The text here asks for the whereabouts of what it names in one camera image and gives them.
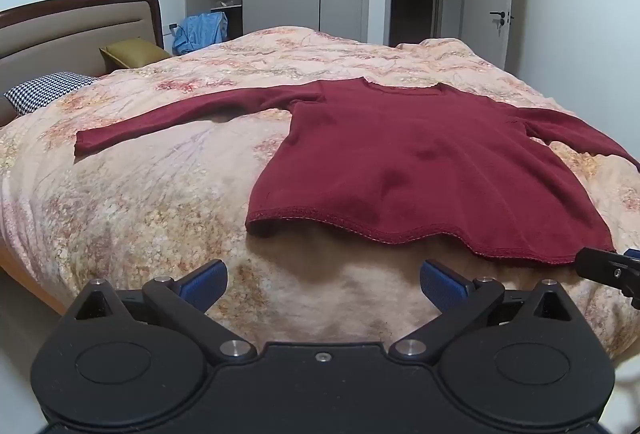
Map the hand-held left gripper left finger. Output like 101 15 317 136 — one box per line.
62 259 258 365

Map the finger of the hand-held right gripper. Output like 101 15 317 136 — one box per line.
574 246 640 311

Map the olive green pillow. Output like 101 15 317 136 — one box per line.
99 38 172 74

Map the dark red long-sleeved sweater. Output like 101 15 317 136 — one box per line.
74 78 640 265

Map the houndstooth pillow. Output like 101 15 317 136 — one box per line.
4 72 100 116

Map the bed with padded headboard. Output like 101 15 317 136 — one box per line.
0 0 166 315

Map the blue cloth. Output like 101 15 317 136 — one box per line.
172 11 228 56

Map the floral beige blanket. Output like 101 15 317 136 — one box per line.
0 26 640 365

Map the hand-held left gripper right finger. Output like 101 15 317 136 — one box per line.
389 259 583 365

